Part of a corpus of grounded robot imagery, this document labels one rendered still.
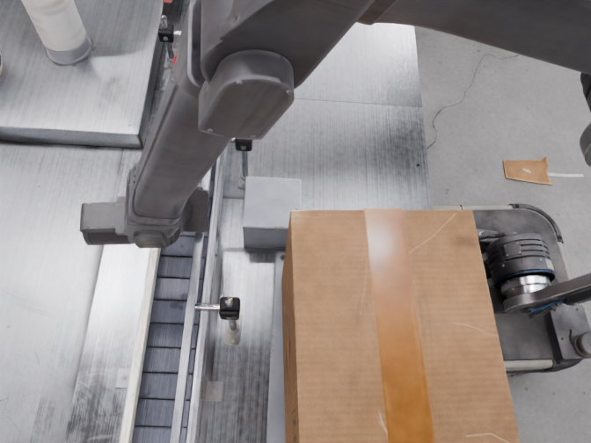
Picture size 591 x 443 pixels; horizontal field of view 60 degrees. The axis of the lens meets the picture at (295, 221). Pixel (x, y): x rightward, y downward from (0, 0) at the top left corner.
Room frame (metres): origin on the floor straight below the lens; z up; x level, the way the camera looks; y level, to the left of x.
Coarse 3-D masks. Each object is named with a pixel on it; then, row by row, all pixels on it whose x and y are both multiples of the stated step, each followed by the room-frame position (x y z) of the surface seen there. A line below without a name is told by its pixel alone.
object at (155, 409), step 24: (192, 240) 0.33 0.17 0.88; (168, 264) 0.28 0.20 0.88; (168, 288) 0.24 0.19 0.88; (168, 312) 0.20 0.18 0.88; (168, 336) 0.16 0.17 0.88; (144, 360) 0.12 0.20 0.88; (168, 360) 0.12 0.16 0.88; (192, 360) 0.13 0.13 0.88; (144, 384) 0.08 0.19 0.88; (168, 384) 0.09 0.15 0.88; (144, 408) 0.05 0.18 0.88; (168, 408) 0.06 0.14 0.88; (144, 432) 0.02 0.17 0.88; (168, 432) 0.02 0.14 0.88
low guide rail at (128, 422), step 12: (156, 252) 0.28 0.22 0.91; (156, 264) 0.26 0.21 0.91; (156, 276) 0.25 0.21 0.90; (144, 288) 0.22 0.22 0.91; (144, 300) 0.20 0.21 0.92; (144, 312) 0.18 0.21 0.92; (144, 324) 0.16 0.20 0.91; (144, 336) 0.15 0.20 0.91; (144, 348) 0.13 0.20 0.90; (132, 372) 0.09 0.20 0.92; (132, 384) 0.08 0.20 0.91; (132, 396) 0.06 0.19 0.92; (132, 408) 0.05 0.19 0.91; (132, 420) 0.03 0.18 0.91; (132, 432) 0.01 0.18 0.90
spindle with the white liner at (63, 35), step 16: (32, 0) 0.66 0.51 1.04; (48, 0) 0.67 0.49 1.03; (64, 0) 0.69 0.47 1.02; (32, 16) 0.67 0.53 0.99; (48, 16) 0.66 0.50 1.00; (64, 16) 0.68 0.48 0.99; (48, 32) 0.66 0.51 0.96; (64, 32) 0.67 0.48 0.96; (80, 32) 0.70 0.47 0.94; (48, 48) 0.66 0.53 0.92; (64, 48) 0.67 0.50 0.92; (80, 48) 0.69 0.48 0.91; (64, 64) 0.66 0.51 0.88
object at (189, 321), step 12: (204, 180) 0.40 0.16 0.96; (192, 264) 0.26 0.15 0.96; (192, 276) 0.24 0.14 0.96; (192, 288) 0.22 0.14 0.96; (192, 300) 0.20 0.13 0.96; (192, 312) 0.18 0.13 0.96; (192, 324) 0.17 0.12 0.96; (192, 336) 0.15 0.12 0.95; (180, 360) 0.11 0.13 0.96; (180, 372) 0.10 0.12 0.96; (180, 384) 0.08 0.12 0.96; (180, 396) 0.07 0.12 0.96; (180, 408) 0.05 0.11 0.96; (180, 420) 0.04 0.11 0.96; (180, 432) 0.02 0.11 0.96
